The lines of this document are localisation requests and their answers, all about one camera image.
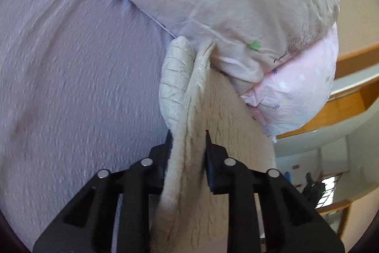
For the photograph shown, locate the beige knitted sweater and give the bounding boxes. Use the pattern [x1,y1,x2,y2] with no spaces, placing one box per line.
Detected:
[151,37,275,252]

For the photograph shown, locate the lavender bed sheet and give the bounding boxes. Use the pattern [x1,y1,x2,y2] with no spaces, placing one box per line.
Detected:
[1,0,172,248]

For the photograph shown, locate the left floral pink pillow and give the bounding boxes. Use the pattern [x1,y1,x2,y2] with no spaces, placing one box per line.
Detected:
[130,0,339,137]

